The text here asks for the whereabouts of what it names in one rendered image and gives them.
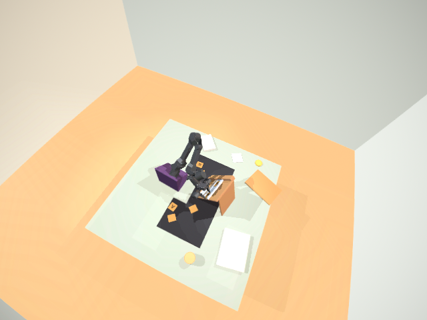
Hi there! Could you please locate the white cylindrical jar with orange lid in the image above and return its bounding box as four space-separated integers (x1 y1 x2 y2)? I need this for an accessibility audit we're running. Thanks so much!
184 252 195 264

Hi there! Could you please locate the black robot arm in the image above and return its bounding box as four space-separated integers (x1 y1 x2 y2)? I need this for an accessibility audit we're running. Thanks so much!
169 132 208 191

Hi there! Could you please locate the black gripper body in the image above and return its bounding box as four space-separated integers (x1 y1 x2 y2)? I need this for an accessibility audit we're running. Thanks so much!
191 179 211 199

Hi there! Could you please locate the white flat card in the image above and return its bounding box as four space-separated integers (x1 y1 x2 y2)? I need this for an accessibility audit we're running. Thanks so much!
232 153 243 163

